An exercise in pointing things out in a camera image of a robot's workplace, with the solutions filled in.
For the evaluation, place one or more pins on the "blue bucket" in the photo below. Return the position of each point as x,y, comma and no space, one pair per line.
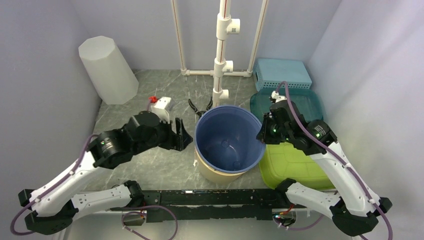
226,139

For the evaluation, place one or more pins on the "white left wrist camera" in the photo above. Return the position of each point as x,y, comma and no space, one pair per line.
161,107

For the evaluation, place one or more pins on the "lime green plastic tub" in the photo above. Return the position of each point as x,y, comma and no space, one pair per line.
283,161

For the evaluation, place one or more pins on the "beige plastic bucket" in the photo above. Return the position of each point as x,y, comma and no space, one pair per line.
215,176

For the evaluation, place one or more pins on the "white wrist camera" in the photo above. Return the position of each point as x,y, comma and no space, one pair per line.
275,97
161,107

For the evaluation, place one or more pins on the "translucent white faceted bin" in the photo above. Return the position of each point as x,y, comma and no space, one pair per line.
111,75

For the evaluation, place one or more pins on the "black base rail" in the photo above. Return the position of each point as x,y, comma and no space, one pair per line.
261,204

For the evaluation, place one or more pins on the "white PVC pipe frame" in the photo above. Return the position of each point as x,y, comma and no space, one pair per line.
226,25

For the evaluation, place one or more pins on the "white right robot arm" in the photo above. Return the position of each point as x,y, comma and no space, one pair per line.
355,208

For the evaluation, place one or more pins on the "light blue perforated basket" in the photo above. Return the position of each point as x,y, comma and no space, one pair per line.
268,73

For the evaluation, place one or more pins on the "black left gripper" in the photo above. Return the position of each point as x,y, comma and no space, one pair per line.
172,141

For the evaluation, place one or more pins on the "teal translucent plastic tub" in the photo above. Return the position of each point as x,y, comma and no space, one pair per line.
306,101

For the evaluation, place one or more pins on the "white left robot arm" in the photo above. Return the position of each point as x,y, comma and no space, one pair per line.
57,204

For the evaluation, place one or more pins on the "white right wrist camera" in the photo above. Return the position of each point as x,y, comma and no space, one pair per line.
275,97

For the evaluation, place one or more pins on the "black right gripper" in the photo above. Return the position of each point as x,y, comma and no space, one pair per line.
263,135

